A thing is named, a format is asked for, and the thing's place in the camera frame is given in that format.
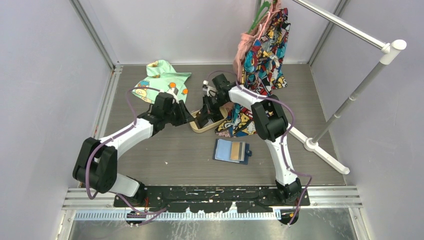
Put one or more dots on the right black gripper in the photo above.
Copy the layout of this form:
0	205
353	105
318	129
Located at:
211	114

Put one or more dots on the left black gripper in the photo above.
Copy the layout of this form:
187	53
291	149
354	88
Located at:
185	115

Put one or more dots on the beige oval tray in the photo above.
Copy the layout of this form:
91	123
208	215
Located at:
210	124

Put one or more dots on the navy blue card holder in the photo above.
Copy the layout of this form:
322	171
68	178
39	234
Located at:
221	151

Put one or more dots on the tan credit card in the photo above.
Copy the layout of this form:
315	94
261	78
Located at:
236	151

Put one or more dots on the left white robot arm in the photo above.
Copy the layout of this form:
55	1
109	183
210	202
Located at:
97	162

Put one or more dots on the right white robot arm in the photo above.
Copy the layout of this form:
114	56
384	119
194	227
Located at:
270	124

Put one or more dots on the green cartoon child shirt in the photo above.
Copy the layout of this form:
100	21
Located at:
161	76

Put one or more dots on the colourful comic print garment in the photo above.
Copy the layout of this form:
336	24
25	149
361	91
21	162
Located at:
262	73

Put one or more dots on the pink hanging garment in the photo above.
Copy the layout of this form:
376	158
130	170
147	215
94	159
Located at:
248	39

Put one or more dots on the green clothes hanger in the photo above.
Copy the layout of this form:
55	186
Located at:
262	7

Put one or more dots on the white clothes rack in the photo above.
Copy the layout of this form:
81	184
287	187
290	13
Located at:
347	71

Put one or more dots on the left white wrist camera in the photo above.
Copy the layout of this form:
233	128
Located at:
174	92

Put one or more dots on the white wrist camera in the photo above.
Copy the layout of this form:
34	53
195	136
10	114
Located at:
174	92
208	90

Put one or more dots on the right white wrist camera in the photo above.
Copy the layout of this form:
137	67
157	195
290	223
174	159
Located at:
208	90

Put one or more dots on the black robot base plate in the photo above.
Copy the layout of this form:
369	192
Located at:
210	199

